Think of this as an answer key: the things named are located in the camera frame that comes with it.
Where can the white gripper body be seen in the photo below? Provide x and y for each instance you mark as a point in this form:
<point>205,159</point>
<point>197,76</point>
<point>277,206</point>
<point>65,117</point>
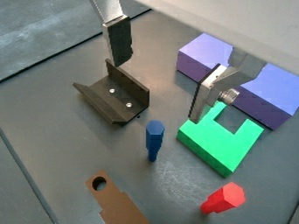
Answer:
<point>259,26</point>

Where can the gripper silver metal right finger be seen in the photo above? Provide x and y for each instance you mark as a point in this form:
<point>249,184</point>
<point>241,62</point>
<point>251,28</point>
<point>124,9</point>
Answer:
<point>217,85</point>

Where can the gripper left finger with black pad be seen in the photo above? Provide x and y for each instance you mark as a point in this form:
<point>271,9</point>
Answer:
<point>116,29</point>

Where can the green U-shaped block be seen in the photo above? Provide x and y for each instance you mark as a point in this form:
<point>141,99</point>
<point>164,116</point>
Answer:
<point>219,147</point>

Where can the purple board with cross slot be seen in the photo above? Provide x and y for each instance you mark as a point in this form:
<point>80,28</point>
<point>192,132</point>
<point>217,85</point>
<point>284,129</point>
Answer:
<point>268,98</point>

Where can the blue hexagonal peg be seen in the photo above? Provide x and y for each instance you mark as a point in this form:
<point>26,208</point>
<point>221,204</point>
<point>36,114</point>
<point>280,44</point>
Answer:
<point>153,138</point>

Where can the red hexagonal peg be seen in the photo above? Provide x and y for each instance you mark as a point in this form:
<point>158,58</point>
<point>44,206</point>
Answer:
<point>228,197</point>

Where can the brown T-shaped block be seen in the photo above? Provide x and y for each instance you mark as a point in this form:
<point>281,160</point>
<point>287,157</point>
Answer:
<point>118,210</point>

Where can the black angled fixture bracket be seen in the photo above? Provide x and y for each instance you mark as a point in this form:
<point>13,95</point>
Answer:
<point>118,97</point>

